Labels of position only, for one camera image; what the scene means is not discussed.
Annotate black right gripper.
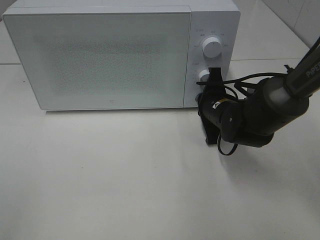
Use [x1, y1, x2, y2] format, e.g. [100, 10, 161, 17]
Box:
[195, 67, 226, 146]

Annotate white dial knob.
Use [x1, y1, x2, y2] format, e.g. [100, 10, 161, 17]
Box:
[197, 69, 210, 82]
[202, 36, 222, 59]

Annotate white microwave door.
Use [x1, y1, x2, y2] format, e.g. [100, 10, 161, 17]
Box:
[4, 13, 190, 111]

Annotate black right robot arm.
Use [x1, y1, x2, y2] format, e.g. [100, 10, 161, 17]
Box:
[196, 40, 320, 155]

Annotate white rear table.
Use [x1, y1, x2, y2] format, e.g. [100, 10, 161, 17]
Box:
[229, 0, 316, 61]

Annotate white microwave oven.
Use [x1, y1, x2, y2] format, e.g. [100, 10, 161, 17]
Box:
[2, 0, 241, 110]

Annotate black camera cable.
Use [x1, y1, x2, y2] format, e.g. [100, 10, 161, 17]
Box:
[196, 64, 296, 156]

